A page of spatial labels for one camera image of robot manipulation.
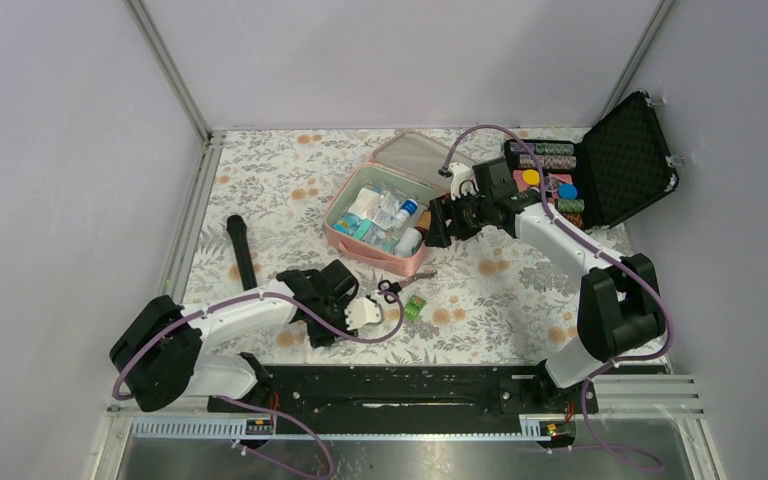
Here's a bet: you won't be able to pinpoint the floral table mat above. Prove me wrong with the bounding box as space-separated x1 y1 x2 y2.
183 129 579 365

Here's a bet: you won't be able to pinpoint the bandage packet with teal card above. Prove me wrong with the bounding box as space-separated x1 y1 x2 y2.
333 216 395 251

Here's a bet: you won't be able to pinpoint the pink medicine kit case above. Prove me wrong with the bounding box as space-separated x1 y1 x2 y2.
324 132 451 276

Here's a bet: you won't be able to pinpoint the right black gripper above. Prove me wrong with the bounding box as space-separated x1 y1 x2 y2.
424 188 493 249

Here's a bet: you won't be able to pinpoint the black thermometer orange tip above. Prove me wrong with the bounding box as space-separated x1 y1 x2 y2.
226 214 258 290

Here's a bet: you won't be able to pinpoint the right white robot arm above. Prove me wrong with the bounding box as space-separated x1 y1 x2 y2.
440 158 668 412

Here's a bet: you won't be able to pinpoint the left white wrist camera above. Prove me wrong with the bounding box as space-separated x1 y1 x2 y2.
344 295 384 330

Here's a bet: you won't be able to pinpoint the white plastic bottle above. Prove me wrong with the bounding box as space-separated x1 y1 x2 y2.
393 228 424 258

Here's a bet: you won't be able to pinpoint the brown syrup bottle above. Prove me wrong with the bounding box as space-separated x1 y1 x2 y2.
415 210 432 236

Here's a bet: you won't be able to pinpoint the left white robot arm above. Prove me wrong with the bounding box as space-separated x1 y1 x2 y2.
109 215 413 412

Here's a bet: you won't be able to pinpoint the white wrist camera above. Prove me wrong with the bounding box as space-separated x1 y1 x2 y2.
344 295 384 330
438 162 478 200

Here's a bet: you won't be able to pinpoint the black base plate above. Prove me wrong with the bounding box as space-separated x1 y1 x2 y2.
244 365 599 435

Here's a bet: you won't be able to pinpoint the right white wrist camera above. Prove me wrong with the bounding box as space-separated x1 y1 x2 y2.
438 162 478 200

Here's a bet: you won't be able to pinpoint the small green box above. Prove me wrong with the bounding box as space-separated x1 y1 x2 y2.
404 295 427 323

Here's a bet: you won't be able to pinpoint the small blue label bottle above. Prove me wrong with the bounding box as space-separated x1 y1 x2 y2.
391 199 418 230

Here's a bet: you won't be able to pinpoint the black handled scissors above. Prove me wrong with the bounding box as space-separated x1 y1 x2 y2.
378 271 437 295

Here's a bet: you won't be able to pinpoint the white sachets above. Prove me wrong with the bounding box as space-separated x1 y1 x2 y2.
347 185 402 229

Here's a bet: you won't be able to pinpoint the black poker chip case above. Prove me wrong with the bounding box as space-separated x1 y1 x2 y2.
502 90 680 230

